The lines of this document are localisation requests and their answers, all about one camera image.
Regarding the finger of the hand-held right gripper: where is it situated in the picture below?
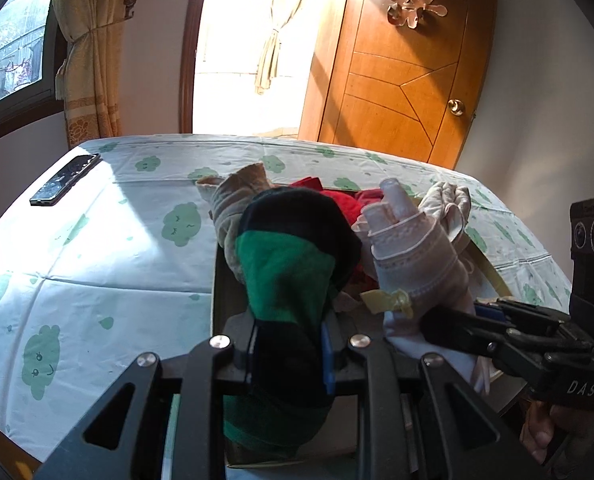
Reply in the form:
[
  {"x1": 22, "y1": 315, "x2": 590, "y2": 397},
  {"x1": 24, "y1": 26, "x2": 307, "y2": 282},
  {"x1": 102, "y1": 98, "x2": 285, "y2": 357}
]
[
  {"x1": 421, "y1": 307, "x2": 594, "y2": 362},
  {"x1": 473, "y1": 298, "x2": 574, "y2": 331}
]

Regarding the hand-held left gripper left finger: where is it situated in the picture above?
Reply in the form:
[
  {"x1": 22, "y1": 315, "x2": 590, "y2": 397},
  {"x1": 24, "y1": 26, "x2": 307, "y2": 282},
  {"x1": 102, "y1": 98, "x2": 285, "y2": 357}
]
[{"x1": 34, "y1": 309, "x2": 259, "y2": 480}]

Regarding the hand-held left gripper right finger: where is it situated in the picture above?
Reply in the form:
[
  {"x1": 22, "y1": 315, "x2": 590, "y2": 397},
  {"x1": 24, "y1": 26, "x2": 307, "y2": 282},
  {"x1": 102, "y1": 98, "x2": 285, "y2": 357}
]
[{"x1": 320, "y1": 314, "x2": 548, "y2": 480}]

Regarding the shallow grey tray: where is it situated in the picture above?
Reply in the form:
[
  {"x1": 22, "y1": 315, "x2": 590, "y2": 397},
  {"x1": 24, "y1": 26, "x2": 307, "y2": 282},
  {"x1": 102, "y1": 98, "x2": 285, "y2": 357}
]
[{"x1": 209, "y1": 242, "x2": 532, "y2": 472}]

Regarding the white lace-trimmed sock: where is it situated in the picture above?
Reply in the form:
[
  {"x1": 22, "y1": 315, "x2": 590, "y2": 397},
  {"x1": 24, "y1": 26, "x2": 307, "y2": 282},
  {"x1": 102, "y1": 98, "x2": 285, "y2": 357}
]
[{"x1": 351, "y1": 177, "x2": 504, "y2": 397}]

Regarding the green and black sock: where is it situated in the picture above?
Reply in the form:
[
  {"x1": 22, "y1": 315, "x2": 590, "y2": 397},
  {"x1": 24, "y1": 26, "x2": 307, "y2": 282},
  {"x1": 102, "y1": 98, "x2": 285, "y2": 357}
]
[{"x1": 221, "y1": 189, "x2": 364, "y2": 454}]

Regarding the beige sock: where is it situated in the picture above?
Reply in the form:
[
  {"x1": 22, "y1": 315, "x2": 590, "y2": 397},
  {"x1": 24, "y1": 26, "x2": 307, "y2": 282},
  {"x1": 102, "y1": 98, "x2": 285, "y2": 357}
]
[{"x1": 195, "y1": 162, "x2": 279, "y2": 284}]

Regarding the bright red underwear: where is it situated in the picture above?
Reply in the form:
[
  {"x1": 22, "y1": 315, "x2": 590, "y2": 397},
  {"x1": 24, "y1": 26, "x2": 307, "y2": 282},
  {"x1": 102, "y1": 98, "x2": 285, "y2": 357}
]
[{"x1": 289, "y1": 176, "x2": 366, "y2": 229}]

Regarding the person's right hand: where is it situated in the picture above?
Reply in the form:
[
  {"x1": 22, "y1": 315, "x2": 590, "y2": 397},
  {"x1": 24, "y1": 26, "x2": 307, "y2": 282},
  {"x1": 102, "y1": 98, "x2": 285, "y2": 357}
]
[{"x1": 518, "y1": 400, "x2": 578, "y2": 466}]

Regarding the pale yellow cloth strip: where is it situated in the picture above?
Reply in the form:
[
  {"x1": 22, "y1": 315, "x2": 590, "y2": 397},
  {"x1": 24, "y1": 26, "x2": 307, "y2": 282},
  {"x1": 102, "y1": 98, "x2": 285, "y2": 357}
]
[{"x1": 359, "y1": 287, "x2": 416, "y2": 319}]

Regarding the green cloud printed tablecloth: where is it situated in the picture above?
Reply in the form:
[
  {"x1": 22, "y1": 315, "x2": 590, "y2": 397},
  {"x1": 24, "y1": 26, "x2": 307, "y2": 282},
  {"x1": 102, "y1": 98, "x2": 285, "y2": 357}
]
[{"x1": 0, "y1": 132, "x2": 574, "y2": 462}]

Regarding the black smartphone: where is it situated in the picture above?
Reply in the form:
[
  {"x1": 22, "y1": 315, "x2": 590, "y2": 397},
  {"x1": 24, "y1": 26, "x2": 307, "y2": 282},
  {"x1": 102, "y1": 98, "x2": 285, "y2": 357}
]
[{"x1": 29, "y1": 153, "x2": 102, "y2": 208}]

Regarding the orange wooden door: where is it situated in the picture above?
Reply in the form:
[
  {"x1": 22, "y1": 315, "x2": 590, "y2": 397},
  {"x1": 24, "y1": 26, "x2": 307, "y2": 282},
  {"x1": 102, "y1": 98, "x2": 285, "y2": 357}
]
[{"x1": 298, "y1": 0, "x2": 498, "y2": 172}]

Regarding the gold door ornament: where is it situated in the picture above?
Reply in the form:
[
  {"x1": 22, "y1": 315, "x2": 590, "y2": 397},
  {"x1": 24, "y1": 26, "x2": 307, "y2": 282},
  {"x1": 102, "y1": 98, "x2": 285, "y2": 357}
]
[{"x1": 386, "y1": 0, "x2": 450, "y2": 29}]

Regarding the beige tied window curtain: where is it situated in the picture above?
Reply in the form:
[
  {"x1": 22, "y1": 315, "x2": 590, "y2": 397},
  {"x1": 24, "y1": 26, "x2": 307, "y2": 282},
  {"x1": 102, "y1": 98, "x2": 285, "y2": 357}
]
[{"x1": 50, "y1": 0, "x2": 136, "y2": 149}]

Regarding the sheer doorway curtain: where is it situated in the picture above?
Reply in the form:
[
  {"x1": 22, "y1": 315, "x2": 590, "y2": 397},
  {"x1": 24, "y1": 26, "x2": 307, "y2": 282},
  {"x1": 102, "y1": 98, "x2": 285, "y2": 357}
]
[{"x1": 254, "y1": 0, "x2": 329, "y2": 97}]

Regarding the outdoor hanging laundry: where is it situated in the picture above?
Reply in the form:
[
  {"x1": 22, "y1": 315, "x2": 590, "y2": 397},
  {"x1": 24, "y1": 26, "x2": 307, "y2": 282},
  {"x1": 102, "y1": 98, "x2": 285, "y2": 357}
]
[{"x1": 0, "y1": 45, "x2": 44, "y2": 111}]

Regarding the dark framed window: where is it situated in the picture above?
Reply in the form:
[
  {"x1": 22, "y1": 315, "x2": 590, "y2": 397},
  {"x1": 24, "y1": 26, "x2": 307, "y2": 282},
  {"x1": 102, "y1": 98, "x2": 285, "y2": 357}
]
[{"x1": 0, "y1": 0, "x2": 62, "y2": 152}]

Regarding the brown doorway frame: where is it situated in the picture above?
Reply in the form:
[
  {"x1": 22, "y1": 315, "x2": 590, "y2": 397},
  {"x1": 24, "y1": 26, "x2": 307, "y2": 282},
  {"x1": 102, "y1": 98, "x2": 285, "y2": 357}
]
[{"x1": 178, "y1": 0, "x2": 214, "y2": 137}]

